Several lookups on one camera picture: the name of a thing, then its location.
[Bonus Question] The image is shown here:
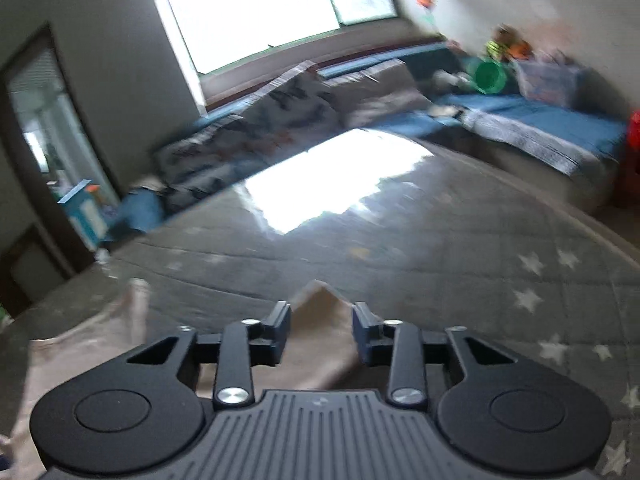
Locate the dark wooden door frame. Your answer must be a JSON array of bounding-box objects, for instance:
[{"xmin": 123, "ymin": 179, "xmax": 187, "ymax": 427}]
[{"xmin": 0, "ymin": 22, "xmax": 126, "ymax": 311}]

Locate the brown plush toy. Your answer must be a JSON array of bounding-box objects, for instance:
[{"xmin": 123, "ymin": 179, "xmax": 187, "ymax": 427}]
[{"xmin": 484, "ymin": 25, "xmax": 516, "ymax": 61}]

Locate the green framed window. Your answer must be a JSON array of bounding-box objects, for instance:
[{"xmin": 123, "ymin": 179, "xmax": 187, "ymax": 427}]
[{"xmin": 142, "ymin": 0, "xmax": 401, "ymax": 78}]

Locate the cream sweater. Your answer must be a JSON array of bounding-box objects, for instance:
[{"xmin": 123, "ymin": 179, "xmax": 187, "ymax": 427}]
[{"xmin": 5, "ymin": 278, "xmax": 383, "ymax": 480}]

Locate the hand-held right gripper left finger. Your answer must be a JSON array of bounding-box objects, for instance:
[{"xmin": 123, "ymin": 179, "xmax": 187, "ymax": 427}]
[{"xmin": 126, "ymin": 301, "xmax": 293, "ymax": 410}]

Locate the teal sofa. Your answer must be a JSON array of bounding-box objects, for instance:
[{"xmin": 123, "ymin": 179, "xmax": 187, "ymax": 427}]
[{"xmin": 120, "ymin": 40, "xmax": 628, "ymax": 231}]

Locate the grey plush toy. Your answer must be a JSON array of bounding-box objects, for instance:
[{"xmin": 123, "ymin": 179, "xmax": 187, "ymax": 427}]
[{"xmin": 432, "ymin": 67, "xmax": 473, "ymax": 93}]

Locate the grey star quilted table cover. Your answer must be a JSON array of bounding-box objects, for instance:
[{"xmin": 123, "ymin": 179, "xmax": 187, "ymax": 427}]
[{"xmin": 0, "ymin": 152, "xmax": 640, "ymax": 480}]

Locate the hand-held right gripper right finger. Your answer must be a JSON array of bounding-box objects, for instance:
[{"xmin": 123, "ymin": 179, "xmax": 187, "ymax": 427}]
[{"xmin": 352, "ymin": 302, "xmax": 517, "ymax": 409}]

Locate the clear plastic storage box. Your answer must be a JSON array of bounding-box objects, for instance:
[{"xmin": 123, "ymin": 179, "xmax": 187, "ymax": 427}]
[{"xmin": 515, "ymin": 57, "xmax": 588, "ymax": 108}]

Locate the blue cabinet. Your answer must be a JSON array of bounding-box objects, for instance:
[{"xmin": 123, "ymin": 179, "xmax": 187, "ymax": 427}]
[{"xmin": 57, "ymin": 180, "xmax": 108, "ymax": 251}]

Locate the long butterfly print cushion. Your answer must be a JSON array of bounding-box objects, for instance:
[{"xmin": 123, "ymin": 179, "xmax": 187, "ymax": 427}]
[{"xmin": 155, "ymin": 120, "xmax": 281, "ymax": 211}]

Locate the blue striped sofa cover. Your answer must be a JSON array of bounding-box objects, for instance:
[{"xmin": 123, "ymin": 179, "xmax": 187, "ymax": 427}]
[{"xmin": 400, "ymin": 92, "xmax": 628, "ymax": 176}]

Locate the square butterfly print cushion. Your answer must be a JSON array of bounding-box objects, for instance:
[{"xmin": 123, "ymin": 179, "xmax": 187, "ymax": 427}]
[{"xmin": 245, "ymin": 60, "xmax": 346, "ymax": 136}]

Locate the green plastic basin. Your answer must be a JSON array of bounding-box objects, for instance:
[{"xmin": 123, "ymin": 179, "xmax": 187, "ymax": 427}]
[{"xmin": 472, "ymin": 56, "xmax": 510, "ymax": 95}]

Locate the beige cushion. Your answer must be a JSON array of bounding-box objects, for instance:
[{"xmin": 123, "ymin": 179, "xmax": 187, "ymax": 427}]
[{"xmin": 320, "ymin": 57, "xmax": 431, "ymax": 126}]

